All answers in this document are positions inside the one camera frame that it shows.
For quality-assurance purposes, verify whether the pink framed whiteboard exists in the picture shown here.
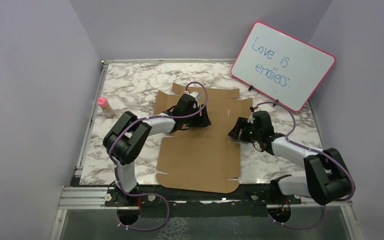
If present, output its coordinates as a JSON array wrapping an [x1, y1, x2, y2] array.
[[230, 21, 336, 112]]

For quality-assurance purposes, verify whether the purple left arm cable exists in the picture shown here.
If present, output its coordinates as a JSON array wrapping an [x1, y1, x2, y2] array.
[[109, 81, 208, 232]]

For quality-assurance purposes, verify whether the pink capped small bottle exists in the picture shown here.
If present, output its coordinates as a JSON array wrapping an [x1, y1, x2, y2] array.
[[97, 97, 115, 118]]

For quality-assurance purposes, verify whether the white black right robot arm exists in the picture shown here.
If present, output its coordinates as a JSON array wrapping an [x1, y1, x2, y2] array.
[[228, 111, 355, 206]]

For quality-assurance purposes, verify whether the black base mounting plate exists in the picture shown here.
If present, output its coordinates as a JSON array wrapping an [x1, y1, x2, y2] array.
[[71, 177, 303, 220]]

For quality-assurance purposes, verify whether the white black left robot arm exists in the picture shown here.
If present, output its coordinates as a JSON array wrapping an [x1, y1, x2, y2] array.
[[103, 90, 211, 206]]

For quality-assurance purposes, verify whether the brown cardboard box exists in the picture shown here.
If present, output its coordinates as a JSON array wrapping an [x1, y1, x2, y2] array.
[[156, 88, 253, 194]]

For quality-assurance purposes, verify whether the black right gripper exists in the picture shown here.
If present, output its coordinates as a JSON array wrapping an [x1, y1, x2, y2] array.
[[228, 116, 261, 143]]

